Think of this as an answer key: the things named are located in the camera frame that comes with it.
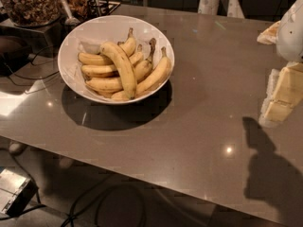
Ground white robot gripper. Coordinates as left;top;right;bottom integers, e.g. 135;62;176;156
257;0;303;128

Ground right outer yellow banana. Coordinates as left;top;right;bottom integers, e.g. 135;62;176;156
136;46;172;97

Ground yellow banana with dark stem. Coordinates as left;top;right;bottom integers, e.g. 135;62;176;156
134;38;156;82

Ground middle left yellow banana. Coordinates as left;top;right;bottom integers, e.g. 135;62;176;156
80;65;117;78

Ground upper left yellow banana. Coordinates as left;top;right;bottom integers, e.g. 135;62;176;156
78;52;112;65

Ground white ceramic bowl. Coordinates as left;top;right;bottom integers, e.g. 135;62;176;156
58;15;174;105

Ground white spotted robot legs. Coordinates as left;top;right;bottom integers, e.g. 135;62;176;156
198;0;244;19

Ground container of dried snacks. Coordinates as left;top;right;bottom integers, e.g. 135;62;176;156
67;0;89;22

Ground white plastic scoop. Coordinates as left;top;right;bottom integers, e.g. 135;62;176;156
60;0;80;26

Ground grey metal box on floor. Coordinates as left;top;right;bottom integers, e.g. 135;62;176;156
0;167;37;217

